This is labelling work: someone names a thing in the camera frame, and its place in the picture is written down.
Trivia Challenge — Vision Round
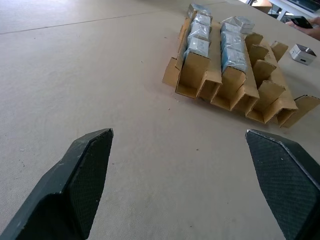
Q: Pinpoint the black smartphone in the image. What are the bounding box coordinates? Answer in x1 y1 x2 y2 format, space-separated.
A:
290 15 314 30

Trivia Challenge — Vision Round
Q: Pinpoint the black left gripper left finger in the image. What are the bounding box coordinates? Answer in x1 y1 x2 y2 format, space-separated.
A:
0 128 114 240

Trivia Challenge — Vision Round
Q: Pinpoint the small white box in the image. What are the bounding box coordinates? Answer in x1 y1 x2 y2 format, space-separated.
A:
289 43 317 66

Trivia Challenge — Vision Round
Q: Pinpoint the person's bare hand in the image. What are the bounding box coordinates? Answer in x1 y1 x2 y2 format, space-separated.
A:
285 17 320 41

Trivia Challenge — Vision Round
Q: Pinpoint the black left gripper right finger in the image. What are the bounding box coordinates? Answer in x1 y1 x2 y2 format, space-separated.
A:
245 128 320 240

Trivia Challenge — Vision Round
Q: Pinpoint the white desk frame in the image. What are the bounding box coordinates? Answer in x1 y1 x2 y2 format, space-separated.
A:
268 0 320 23

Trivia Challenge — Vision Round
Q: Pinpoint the cardboard divider tray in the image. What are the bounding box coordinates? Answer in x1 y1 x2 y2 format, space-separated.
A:
161 15 320 129

